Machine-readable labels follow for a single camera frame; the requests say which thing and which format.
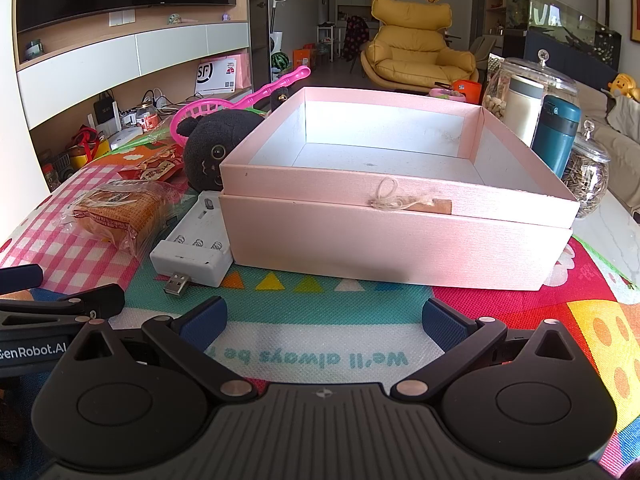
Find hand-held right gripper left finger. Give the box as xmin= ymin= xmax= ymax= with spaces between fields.
xmin=65 ymin=296 xmax=261 ymax=403

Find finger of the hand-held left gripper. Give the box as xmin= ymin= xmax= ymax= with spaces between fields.
xmin=0 ymin=283 xmax=126 ymax=323
xmin=0 ymin=264 xmax=44 ymax=292

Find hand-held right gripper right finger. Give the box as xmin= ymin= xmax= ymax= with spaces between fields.
xmin=390 ymin=297 xmax=583 ymax=403

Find pink cardboard box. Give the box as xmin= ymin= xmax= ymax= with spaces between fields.
xmin=219 ymin=86 xmax=581 ymax=292

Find black cat plush toy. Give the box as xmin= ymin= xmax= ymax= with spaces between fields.
xmin=175 ymin=110 xmax=266 ymax=192

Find pink plastic toy racket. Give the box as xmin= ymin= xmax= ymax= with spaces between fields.
xmin=169 ymin=66 xmax=312 ymax=147

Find white battery charger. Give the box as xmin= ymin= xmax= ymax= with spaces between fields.
xmin=149 ymin=190 xmax=236 ymax=298

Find packaged bread loaf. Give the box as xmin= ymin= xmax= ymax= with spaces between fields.
xmin=60 ymin=179 xmax=188 ymax=261

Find yellow tub with red ribbon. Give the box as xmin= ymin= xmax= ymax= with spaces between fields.
xmin=67 ymin=127 xmax=111 ymax=168

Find red snack packet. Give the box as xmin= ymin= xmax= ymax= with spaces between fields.
xmin=117 ymin=145 xmax=186 ymax=183

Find black router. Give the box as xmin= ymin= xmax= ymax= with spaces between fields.
xmin=94 ymin=92 xmax=118 ymax=136

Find glass jar of seeds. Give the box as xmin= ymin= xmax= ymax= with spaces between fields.
xmin=561 ymin=120 xmax=612 ymax=219

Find teal thermos bottle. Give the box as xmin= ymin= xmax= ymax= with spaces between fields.
xmin=531 ymin=95 xmax=582 ymax=178

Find white tumbler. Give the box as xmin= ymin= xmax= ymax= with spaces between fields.
xmin=502 ymin=75 xmax=543 ymax=146

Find orange plastic container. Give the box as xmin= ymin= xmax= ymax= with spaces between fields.
xmin=452 ymin=79 xmax=482 ymax=106

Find white courier envelope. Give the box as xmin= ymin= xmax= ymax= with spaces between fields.
xmin=194 ymin=57 xmax=238 ymax=95

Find pink paper bag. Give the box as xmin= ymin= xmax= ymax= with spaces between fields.
xmin=215 ymin=52 xmax=252 ymax=90

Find large glass jar with lid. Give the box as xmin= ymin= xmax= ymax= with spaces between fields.
xmin=482 ymin=50 xmax=583 ymax=146

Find yellow lounge armchair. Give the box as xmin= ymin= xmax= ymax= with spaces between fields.
xmin=360 ymin=0 xmax=478 ymax=92

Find yellow duck toy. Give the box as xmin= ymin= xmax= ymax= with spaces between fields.
xmin=607 ymin=74 xmax=640 ymax=102

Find dark patterned cloth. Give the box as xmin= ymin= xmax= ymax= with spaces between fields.
xmin=345 ymin=16 xmax=370 ymax=61

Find white stool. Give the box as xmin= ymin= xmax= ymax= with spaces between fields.
xmin=316 ymin=22 xmax=346 ymax=63

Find white upright vacuum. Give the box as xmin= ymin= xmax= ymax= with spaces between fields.
xmin=270 ymin=0 xmax=288 ymax=56

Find glass fish tank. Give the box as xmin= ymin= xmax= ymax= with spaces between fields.
xmin=505 ymin=0 xmax=623 ymax=68

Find wooden wall cabinet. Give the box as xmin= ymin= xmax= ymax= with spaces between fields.
xmin=12 ymin=0 xmax=271 ymax=171

